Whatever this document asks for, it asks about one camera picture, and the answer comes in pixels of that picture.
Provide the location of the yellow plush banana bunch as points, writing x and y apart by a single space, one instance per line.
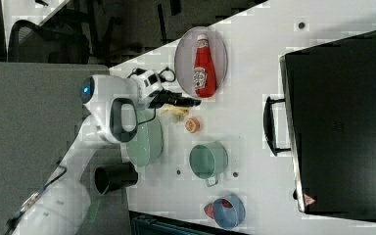
174 113

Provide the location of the black toaster oven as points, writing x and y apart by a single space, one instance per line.
330 101

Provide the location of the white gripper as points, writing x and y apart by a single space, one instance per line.
150 87

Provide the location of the black office chair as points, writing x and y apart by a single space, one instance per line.
31 43

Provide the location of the green mug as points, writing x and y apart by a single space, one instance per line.
208 161

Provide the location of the red plush ketchup bottle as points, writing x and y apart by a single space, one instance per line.
203 72

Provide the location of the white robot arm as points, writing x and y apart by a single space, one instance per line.
60 207

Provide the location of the grey round plate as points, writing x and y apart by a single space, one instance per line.
185 54

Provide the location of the green perforated colander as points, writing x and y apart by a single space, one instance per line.
146 147

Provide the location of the blue bowl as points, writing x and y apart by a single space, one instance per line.
228 211

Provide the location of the orange slice toy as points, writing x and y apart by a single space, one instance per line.
192 125

